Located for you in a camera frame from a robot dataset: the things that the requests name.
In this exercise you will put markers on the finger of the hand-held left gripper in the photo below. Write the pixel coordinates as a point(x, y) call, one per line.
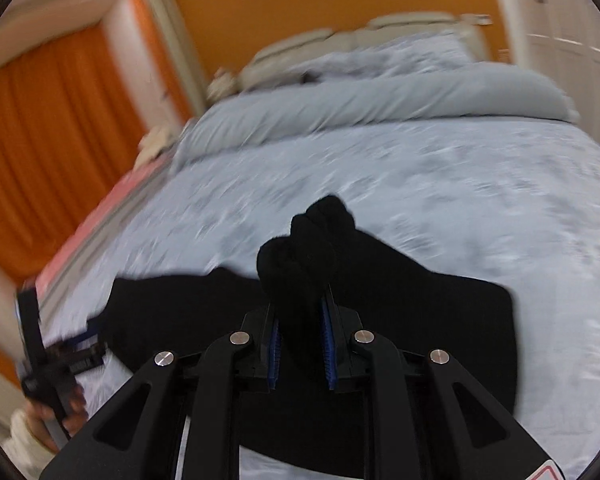
point(82, 357)
point(87, 335)

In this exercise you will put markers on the butterfly print pillow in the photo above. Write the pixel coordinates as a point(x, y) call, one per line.
point(340, 62)
point(425, 50)

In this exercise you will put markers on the person's left hand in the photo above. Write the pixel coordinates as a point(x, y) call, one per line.
point(77, 405)

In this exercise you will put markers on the grey butterfly print bedspread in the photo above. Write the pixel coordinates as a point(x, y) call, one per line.
point(430, 185)

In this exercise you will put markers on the plain grey duvet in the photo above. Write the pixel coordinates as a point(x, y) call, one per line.
point(380, 100)

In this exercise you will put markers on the black pants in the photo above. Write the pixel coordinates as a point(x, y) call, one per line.
point(430, 310)

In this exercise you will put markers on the white wall switch panel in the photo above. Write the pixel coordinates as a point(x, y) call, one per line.
point(479, 19)

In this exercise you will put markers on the beige padded headboard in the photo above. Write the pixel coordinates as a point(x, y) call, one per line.
point(290, 45)

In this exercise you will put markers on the wide orange curtain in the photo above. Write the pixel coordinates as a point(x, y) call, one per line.
point(45, 135)

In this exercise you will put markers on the cream flower plush toy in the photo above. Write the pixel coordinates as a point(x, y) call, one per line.
point(155, 141)

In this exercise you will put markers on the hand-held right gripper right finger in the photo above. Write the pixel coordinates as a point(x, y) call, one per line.
point(328, 355)

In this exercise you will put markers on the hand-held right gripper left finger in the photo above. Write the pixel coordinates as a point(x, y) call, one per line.
point(274, 355)

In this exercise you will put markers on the person's left forearm white sleeve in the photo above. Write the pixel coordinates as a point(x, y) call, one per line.
point(27, 442)

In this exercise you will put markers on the white wardrobe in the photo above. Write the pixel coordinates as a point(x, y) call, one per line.
point(565, 25)

